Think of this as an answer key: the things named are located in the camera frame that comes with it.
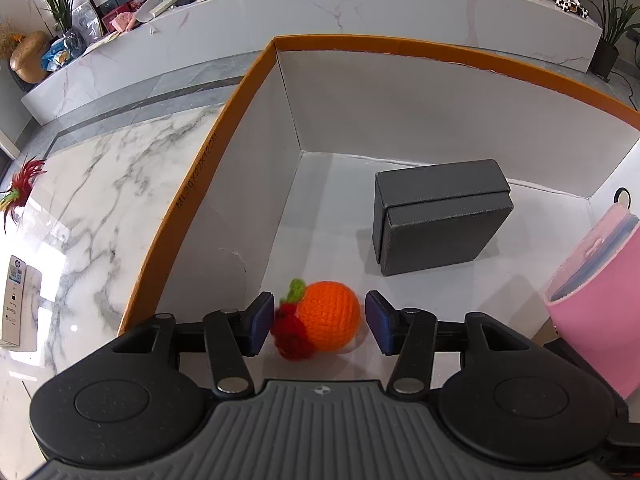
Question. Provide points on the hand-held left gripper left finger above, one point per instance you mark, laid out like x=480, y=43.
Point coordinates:
x=261, y=325

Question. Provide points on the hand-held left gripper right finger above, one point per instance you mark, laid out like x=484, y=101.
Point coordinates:
x=380, y=322

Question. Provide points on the crocheted orange with strawberry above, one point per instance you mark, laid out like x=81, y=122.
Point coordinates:
x=327, y=317

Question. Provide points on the black gift box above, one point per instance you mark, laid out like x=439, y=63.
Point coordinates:
x=440, y=220

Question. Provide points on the orange cardboard box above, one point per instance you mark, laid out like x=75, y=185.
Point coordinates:
x=350, y=110

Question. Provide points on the pink pouch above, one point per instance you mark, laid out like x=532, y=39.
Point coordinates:
x=600, y=310

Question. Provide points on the white cartridge box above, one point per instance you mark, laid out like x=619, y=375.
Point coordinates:
x=17, y=305

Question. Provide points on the red feather plant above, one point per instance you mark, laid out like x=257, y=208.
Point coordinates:
x=22, y=185

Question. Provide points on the white marble media console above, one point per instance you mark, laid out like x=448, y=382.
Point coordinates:
x=300, y=10

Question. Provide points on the pink soft item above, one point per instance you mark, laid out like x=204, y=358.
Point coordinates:
x=125, y=22

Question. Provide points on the blue snack packet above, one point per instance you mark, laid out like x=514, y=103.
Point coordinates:
x=57, y=55

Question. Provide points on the gold vase with dried flowers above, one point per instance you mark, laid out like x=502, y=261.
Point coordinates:
x=30, y=60

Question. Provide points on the green plant in black pot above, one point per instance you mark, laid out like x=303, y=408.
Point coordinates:
x=610, y=35

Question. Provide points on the cow print figurine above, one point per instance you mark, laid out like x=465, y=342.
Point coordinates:
x=570, y=4

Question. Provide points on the green plant in glass vase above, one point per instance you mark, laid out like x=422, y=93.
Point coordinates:
x=62, y=5

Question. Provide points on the black picture frame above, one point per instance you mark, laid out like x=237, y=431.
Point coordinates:
x=87, y=20

